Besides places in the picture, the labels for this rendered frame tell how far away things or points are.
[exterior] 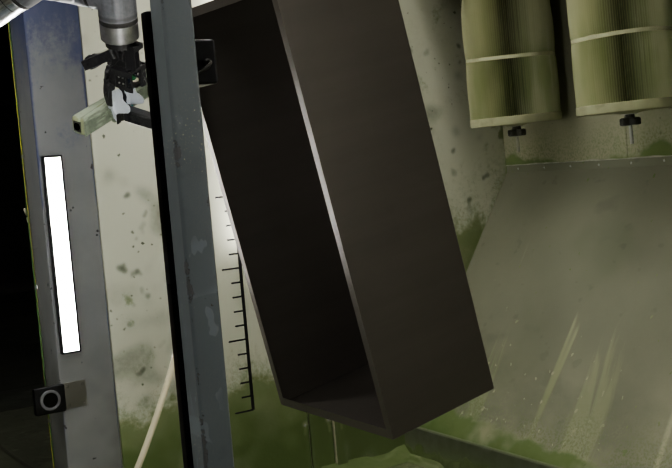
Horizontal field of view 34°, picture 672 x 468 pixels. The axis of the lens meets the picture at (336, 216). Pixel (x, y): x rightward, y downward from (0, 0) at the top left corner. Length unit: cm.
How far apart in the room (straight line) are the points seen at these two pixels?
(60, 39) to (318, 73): 117
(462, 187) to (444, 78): 43
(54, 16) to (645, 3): 184
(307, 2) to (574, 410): 163
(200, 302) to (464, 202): 277
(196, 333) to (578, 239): 248
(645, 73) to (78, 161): 180
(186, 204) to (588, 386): 221
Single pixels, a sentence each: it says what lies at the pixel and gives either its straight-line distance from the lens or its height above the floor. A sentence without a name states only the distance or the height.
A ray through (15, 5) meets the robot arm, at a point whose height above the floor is 159.
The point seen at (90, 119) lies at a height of 133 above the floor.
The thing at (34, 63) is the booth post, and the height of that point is 157.
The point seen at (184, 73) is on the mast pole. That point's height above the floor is 134.
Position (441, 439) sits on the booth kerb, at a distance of 407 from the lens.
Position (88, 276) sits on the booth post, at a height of 88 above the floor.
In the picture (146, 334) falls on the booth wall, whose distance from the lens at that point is 373.
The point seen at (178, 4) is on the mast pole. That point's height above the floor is 144.
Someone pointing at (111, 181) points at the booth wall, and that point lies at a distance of 367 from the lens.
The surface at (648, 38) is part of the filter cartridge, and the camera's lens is 356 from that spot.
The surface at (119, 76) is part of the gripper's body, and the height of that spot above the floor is 143.
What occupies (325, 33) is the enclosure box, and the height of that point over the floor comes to 150.
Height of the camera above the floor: 119
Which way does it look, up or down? 3 degrees down
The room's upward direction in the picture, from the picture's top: 5 degrees counter-clockwise
